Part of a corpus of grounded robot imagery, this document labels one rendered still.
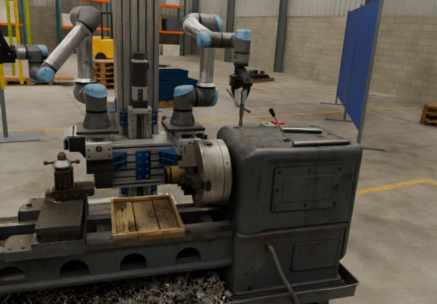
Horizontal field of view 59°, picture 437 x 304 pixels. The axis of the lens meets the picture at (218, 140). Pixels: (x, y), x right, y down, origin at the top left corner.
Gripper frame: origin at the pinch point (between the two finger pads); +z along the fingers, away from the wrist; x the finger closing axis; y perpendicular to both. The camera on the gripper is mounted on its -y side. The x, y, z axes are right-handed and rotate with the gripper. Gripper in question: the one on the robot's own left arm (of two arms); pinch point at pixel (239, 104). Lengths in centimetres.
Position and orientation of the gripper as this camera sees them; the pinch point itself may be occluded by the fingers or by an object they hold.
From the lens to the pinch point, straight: 188.5
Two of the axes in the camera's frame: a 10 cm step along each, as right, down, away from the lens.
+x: -9.5, 0.3, -3.1
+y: -3.0, -2.8, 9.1
